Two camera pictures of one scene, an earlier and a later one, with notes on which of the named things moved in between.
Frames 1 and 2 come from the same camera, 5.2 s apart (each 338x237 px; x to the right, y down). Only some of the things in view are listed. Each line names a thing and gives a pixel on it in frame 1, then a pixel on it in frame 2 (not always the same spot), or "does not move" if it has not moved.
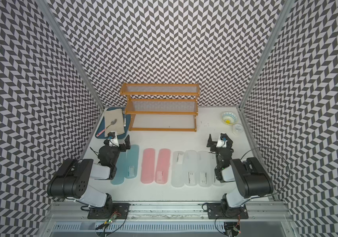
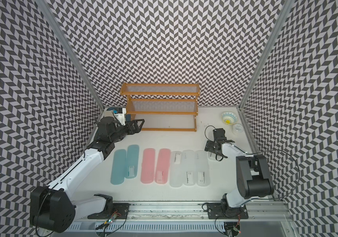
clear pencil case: [204, 169] does not move
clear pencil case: [178, 169] does not move
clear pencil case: [190, 177] does not move
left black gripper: [127, 144] -> [137, 129]
